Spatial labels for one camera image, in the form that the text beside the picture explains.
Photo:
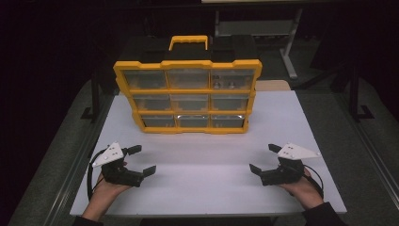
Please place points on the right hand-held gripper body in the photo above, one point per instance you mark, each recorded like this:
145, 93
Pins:
295, 152

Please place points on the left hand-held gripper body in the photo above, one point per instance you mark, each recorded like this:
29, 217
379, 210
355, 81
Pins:
109, 155

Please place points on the clear plastic drawer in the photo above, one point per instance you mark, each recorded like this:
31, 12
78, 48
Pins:
241, 78

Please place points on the yellow black organizer cabinet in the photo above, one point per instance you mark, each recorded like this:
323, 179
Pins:
188, 64

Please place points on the person's left hand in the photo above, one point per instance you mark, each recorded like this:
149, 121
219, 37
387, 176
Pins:
106, 191

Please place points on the person's right hand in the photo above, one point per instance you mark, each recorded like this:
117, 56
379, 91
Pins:
302, 191

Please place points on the beige wooden board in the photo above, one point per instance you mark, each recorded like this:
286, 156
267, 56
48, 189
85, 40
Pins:
273, 85

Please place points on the black metal stand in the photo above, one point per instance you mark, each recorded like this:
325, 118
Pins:
354, 94
95, 94

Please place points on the set of clear drawers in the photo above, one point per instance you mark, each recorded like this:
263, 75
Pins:
188, 78

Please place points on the aluminium frame rail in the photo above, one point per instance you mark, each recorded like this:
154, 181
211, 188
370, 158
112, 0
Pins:
82, 157
375, 157

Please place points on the grey metal desk frame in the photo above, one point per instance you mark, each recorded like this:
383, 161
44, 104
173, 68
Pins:
288, 66

